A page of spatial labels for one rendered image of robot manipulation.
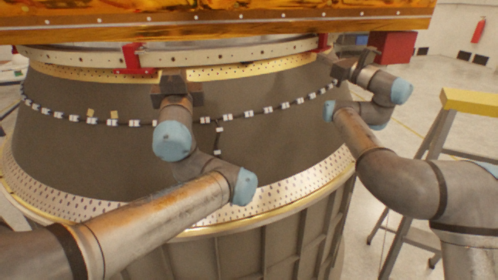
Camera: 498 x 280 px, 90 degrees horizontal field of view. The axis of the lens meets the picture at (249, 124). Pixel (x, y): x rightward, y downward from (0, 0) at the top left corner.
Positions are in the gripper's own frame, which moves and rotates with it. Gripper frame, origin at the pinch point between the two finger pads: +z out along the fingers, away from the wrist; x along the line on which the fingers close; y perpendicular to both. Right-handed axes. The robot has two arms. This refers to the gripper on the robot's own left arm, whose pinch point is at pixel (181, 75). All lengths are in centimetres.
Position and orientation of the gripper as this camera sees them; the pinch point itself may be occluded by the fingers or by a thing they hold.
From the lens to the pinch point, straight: 78.3
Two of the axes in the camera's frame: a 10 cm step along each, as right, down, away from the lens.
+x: 9.9, -0.7, 1.2
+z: -1.4, -6.1, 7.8
